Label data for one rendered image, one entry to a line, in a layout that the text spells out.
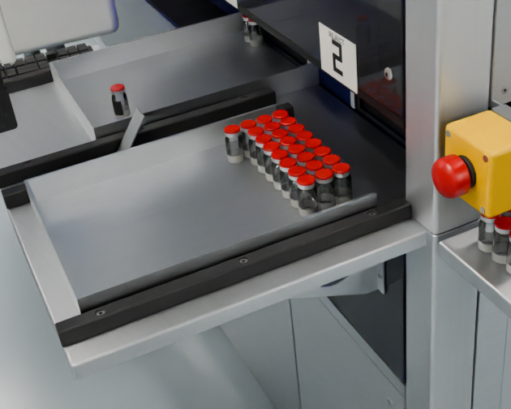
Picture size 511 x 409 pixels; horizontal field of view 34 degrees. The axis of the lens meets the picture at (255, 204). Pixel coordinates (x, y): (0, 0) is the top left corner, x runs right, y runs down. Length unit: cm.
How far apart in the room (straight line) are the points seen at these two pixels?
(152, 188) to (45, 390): 114
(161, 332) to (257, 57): 64
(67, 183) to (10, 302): 136
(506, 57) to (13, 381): 159
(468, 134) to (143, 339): 37
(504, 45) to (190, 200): 40
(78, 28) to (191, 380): 85
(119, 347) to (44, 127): 51
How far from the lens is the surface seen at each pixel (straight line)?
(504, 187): 81
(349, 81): 98
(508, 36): 86
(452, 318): 101
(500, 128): 82
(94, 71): 140
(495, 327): 107
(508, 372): 116
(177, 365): 208
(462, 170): 79
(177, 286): 85
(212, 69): 134
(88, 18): 174
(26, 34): 173
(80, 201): 105
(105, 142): 114
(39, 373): 217
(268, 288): 86
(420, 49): 84
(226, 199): 100
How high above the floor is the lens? 143
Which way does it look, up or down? 34 degrees down
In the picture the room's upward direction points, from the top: 7 degrees counter-clockwise
